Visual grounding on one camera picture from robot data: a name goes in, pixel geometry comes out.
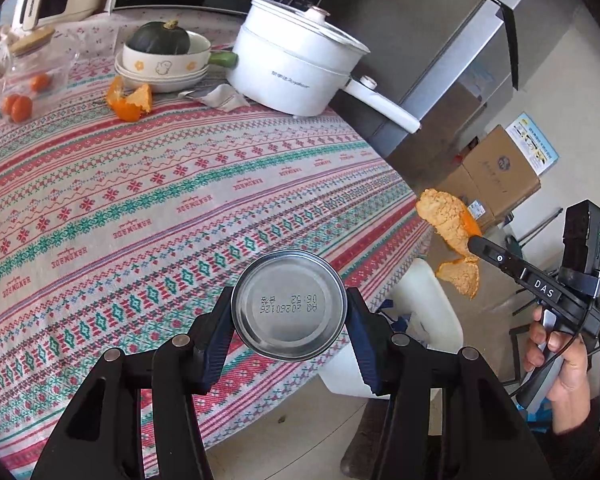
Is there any large orange peel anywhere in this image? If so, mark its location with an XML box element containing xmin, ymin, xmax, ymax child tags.
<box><xmin>416</xmin><ymin>188</ymin><xmax>482</xmax><ymax>301</ymax></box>

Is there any white shallow bowl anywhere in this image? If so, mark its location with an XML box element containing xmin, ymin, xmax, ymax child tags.
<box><xmin>119</xmin><ymin>67</ymin><xmax>207</xmax><ymax>94</ymax></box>

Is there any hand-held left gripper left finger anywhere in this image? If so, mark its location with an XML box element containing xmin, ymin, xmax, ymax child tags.
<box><xmin>30</xmin><ymin>287</ymin><xmax>241</xmax><ymax>480</ymax></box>

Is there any small brown cardboard box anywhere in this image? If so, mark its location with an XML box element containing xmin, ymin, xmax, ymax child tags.
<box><xmin>437</xmin><ymin>165</ymin><xmax>497</xmax><ymax>233</ymax></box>

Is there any grey refrigerator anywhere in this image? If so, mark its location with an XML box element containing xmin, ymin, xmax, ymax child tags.
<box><xmin>325</xmin><ymin>0</ymin><xmax>526</xmax><ymax>178</ymax></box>

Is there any crumpled grey paper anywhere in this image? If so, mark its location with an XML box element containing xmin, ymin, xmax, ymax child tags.
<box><xmin>177</xmin><ymin>84</ymin><xmax>249</xmax><ymax>111</ymax></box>

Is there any cherry print white cloth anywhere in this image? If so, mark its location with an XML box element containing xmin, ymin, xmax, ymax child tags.
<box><xmin>0</xmin><ymin>7</ymin><xmax>251</xmax><ymax>93</ymax></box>

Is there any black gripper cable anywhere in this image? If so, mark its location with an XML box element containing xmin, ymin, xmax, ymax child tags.
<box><xmin>502</xmin><ymin>332</ymin><xmax>587</xmax><ymax>397</ymax></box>

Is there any person's right hand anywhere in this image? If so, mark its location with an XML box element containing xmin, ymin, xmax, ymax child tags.
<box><xmin>524</xmin><ymin>306</ymin><xmax>592</xmax><ymax>436</ymax></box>

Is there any glass jar with wooden lid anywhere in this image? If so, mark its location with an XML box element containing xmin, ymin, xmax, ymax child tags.
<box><xmin>5</xmin><ymin>27</ymin><xmax>56</xmax><ymax>58</ymax></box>

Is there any clear plastic bag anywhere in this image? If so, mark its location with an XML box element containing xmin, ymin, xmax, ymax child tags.
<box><xmin>0</xmin><ymin>42</ymin><xmax>73</xmax><ymax>123</ymax></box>

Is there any red green patterned tablecloth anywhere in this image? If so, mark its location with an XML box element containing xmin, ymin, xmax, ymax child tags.
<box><xmin>0</xmin><ymin>72</ymin><xmax>433</xmax><ymax>467</ymax></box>

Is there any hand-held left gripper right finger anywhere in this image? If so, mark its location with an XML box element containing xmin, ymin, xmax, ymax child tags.
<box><xmin>346</xmin><ymin>287</ymin><xmax>553</xmax><ymax>480</ymax></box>

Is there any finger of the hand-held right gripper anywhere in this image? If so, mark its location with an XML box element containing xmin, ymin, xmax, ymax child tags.
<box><xmin>467</xmin><ymin>236</ymin><xmax>570</xmax><ymax>312</ymax></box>

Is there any blue white leaflet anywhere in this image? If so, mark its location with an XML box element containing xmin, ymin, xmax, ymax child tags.
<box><xmin>510</xmin><ymin>112</ymin><xmax>561</xmax><ymax>176</ymax></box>

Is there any white trash bin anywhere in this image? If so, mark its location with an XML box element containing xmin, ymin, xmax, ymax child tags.
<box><xmin>324</xmin><ymin>257</ymin><xmax>464</xmax><ymax>401</ymax></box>

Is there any white electric cooking pot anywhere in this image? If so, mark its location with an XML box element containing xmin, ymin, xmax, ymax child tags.
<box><xmin>225</xmin><ymin>0</ymin><xmax>422</xmax><ymax>134</ymax></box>

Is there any red cartoon print tin can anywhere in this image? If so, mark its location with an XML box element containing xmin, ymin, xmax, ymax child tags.
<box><xmin>231</xmin><ymin>250</ymin><xmax>348</xmax><ymax>361</ymax></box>

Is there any dark green squash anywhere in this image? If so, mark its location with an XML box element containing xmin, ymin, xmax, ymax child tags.
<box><xmin>128</xmin><ymin>20</ymin><xmax>191</xmax><ymax>56</ymax></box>

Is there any person's right forearm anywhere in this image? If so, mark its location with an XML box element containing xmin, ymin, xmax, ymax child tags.
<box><xmin>550</xmin><ymin>395</ymin><xmax>600</xmax><ymax>463</ymax></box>

